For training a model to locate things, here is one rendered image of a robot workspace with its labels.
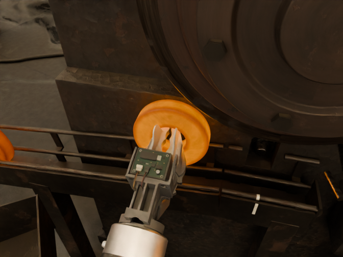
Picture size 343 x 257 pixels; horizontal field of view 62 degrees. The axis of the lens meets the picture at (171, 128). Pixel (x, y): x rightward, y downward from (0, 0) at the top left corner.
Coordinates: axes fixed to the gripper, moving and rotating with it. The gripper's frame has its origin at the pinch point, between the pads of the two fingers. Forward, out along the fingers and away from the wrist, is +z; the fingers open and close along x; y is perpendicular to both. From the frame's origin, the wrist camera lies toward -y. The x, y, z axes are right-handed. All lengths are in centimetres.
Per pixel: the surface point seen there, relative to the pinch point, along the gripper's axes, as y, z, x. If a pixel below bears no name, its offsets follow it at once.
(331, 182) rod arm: 5.5, -7.6, -26.9
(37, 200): -7.9, -17.5, 24.5
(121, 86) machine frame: 0.6, 7.8, 13.0
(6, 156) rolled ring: -17.9, -6.8, 44.3
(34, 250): -17.3, -26.1, 25.5
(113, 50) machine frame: 4.8, 14.0, 16.1
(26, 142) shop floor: -97, 29, 103
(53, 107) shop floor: -107, 62, 105
